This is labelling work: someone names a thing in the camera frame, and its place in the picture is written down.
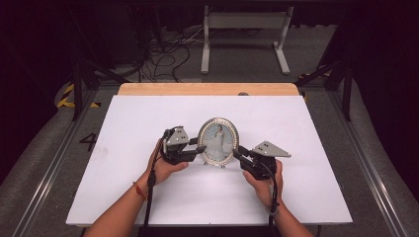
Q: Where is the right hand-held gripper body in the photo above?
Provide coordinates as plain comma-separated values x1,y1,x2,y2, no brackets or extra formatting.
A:
241,140,293,182

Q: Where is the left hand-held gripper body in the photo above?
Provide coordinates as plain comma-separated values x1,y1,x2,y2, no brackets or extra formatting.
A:
161,125,200,166

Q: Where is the oval silver picture frame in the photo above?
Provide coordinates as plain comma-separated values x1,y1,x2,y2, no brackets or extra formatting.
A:
197,117,240,170

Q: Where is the person's left hand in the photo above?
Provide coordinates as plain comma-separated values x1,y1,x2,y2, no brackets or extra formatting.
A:
143,141,191,186

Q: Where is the person's right hand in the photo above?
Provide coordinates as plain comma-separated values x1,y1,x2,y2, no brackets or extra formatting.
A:
242,159,285,209

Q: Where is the white table board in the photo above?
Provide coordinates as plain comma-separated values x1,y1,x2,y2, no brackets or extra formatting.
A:
65,95,354,227

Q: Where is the black tripod stand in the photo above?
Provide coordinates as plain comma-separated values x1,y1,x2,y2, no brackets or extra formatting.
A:
67,6,130,121
294,58,354,122

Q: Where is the yellow black floor tape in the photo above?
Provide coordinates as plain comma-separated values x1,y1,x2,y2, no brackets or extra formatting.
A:
56,83,102,109

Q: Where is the white metal stand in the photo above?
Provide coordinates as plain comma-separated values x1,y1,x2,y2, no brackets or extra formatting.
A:
201,4,294,76

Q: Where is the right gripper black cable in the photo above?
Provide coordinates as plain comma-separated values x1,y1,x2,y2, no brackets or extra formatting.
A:
262,162,281,237

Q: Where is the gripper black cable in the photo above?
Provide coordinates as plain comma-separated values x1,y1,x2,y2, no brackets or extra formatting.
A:
262,162,281,237
142,127,173,237

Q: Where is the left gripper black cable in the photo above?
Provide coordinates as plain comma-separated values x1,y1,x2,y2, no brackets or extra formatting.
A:
142,127,173,237

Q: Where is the grey wrist strap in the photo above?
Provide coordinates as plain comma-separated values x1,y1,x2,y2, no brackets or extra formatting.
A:
265,201,282,217

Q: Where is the red string bracelet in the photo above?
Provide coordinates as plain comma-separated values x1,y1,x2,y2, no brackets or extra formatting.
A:
131,181,148,200

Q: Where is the tangle of black floor cables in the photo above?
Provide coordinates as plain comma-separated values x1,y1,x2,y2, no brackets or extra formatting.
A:
137,28,206,84

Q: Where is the aluminium floor rail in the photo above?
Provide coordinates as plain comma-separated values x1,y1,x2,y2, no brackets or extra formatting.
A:
11,88,101,237
329,90,411,237

